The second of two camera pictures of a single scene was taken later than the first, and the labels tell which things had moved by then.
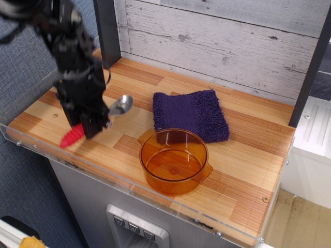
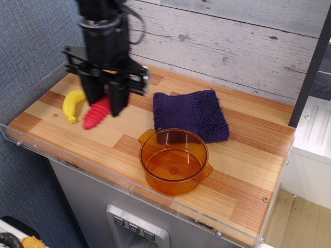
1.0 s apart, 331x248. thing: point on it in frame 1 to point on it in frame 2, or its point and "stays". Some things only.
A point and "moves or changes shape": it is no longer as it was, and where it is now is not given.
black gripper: [81, 94] to [107, 56]
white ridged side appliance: [307, 172] stays
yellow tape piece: [31, 242] stays
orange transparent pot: [174, 160] stays
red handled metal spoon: [120, 105] moves or changes shape
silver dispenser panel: [128, 230] stays
